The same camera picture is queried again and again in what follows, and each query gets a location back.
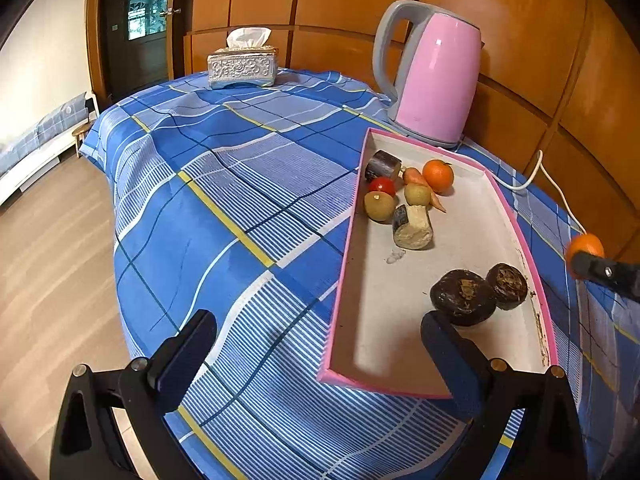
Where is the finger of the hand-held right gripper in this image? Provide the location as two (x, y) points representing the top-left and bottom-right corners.
(571, 251), (640, 305)

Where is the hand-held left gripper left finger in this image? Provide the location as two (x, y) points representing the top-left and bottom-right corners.
(49, 309), (219, 480)

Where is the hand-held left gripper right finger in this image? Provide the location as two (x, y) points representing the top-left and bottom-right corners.
(420, 310), (588, 480)

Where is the orange mandarin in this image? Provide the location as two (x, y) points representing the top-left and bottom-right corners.
(565, 233), (605, 280)
(422, 159), (455, 195)

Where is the dark brown water chestnut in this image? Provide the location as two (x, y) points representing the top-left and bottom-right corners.
(430, 269), (497, 327)
(486, 262), (529, 311)

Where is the pink cardboard tray box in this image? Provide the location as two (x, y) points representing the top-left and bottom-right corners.
(317, 127), (559, 400)

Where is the dark-skinned sugarcane piece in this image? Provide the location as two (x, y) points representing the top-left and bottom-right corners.
(364, 150), (403, 183)
(391, 204), (434, 251)

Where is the small yellow round fruit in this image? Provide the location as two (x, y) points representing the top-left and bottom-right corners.
(404, 183), (432, 207)
(363, 191), (397, 224)

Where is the small orange carrot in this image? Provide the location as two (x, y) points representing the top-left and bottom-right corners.
(401, 166), (447, 214)

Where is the blue plaid tablecloth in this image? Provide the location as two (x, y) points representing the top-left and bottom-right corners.
(80, 67), (640, 480)

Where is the small wooden stool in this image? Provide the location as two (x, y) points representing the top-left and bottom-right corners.
(71, 122), (96, 158)

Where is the pink electric kettle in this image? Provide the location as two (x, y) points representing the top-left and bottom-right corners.
(372, 0), (483, 150)

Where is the white bench with plaid cushion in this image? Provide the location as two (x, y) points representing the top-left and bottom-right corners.
(0, 91), (98, 206)

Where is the silver embossed tissue box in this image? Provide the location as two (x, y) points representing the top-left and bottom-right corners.
(206, 26), (279, 90)

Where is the dark door with glass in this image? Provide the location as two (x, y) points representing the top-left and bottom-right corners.
(100, 0), (176, 106)

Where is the wooden wardrobe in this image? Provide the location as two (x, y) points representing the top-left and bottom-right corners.
(170, 0), (640, 261)

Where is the white kettle power cord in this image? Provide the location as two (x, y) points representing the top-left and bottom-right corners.
(500, 149), (588, 236)

